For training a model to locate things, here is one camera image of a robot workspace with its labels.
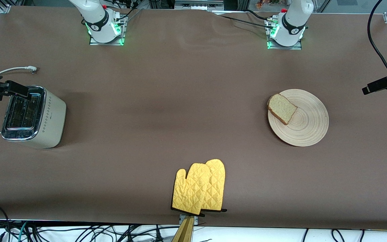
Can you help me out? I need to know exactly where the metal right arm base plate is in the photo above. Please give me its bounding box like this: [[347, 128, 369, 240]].
[[89, 13, 127, 46]]

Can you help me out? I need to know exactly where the brown table cloth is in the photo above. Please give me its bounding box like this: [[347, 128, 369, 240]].
[[0, 5, 387, 231]]

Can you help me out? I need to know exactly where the black base cable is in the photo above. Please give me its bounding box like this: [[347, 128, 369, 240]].
[[214, 9, 276, 29], [111, 0, 143, 22]]

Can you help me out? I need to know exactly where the teal floor cable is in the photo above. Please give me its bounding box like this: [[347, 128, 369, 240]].
[[18, 221, 29, 242]]

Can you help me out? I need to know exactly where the grey metal box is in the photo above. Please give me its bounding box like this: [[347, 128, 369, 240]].
[[174, 0, 224, 10]]

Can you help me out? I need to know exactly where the white toaster power cord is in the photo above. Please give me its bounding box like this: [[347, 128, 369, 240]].
[[0, 66, 38, 134]]

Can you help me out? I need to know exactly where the yellow quilted oven mitt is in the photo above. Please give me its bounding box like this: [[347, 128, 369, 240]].
[[171, 163, 211, 215], [202, 159, 227, 213]]

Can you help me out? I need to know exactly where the tan wooden camera beam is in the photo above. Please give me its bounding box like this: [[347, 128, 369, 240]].
[[172, 217, 195, 242]]

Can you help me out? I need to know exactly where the cream and chrome toaster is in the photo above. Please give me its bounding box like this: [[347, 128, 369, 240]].
[[1, 86, 67, 149]]

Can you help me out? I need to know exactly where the bread slice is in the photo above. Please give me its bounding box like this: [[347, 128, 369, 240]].
[[268, 94, 298, 125]]

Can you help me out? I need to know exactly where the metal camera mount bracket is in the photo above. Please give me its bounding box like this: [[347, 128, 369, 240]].
[[179, 215, 199, 226]]

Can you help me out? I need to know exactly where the round wooden plate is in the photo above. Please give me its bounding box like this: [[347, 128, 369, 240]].
[[267, 89, 329, 147]]

